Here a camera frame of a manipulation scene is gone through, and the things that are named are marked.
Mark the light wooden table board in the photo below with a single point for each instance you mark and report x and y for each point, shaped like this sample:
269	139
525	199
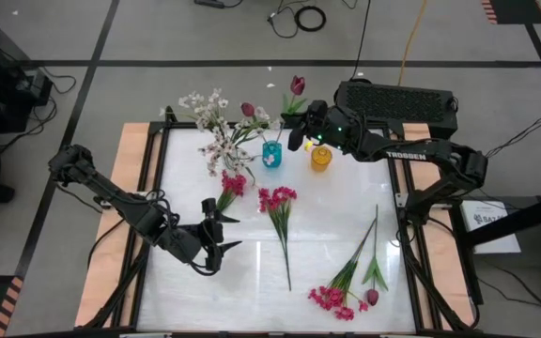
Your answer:
127	150

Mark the black desk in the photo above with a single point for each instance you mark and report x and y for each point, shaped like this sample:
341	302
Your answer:
524	218

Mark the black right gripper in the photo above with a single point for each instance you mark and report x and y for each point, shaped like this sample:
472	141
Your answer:
334	129

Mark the black metal table frame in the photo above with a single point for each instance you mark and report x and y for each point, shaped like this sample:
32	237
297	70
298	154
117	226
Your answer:
205	126

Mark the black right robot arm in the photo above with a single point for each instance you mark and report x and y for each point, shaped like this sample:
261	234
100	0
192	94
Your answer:
421	152

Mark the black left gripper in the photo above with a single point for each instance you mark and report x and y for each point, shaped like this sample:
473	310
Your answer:
188	241

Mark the black power strip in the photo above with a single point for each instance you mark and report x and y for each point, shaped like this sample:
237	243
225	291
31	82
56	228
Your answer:
209	4

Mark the yellow glass vase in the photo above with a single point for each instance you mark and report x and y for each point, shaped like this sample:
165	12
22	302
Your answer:
321	158

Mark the blue glass vase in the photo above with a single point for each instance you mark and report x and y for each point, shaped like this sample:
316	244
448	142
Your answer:
275	152

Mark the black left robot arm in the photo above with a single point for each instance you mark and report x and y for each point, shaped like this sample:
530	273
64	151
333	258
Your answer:
111	195

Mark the silver metal bracket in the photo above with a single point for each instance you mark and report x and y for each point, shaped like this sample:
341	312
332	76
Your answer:
398	199

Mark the black perforated computer case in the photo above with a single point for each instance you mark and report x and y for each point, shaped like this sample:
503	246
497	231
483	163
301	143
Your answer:
392	101

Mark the pink artificial flower bunch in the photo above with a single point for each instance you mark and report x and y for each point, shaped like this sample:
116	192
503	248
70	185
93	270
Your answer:
331	298
234	184
277	197

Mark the white printed paper sheet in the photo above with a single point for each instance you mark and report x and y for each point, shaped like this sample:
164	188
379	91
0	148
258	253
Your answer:
491	235

